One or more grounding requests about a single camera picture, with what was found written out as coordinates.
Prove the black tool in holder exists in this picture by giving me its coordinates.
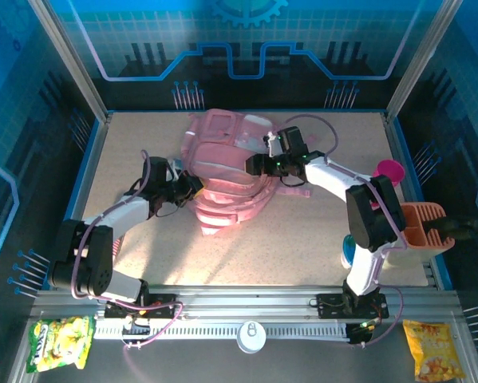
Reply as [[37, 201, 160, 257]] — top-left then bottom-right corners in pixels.
[[424, 215, 478, 243]]

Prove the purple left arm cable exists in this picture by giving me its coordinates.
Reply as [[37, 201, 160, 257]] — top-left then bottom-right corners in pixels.
[[69, 149, 184, 356]]

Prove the orange slotted plastic holder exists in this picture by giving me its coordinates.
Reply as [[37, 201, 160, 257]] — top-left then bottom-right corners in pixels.
[[397, 201, 457, 252]]

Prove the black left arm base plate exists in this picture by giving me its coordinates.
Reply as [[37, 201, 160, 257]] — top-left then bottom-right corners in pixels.
[[102, 293, 178, 320]]

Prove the green yellow snack bag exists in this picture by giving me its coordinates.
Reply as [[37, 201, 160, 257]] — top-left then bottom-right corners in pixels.
[[26, 314, 97, 374]]

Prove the aluminium frame rail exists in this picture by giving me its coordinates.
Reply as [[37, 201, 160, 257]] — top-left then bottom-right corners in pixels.
[[30, 285, 463, 322]]

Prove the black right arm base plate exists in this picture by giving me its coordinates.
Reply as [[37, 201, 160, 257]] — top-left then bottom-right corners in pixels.
[[316, 293, 390, 320]]

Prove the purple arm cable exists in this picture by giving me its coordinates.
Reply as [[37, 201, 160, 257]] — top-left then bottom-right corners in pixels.
[[69, 149, 184, 356], [276, 113, 409, 348]]

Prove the white slotted cable duct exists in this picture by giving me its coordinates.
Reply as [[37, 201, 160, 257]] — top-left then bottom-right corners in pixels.
[[93, 322, 350, 341]]

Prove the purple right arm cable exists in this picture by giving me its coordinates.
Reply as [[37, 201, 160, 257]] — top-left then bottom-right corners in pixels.
[[276, 113, 409, 348]]

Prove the orange yellow snack bag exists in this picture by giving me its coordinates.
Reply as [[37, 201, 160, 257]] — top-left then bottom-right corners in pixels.
[[401, 318, 467, 383]]

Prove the magenta plastic goblet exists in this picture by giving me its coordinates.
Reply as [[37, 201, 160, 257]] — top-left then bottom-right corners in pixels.
[[372, 159, 406, 208]]

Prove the aluminium frame post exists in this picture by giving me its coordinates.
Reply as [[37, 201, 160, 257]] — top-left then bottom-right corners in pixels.
[[384, 0, 463, 120], [26, 0, 112, 120]]

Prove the pink backpack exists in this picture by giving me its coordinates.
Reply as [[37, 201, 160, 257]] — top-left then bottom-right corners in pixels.
[[180, 108, 315, 237]]

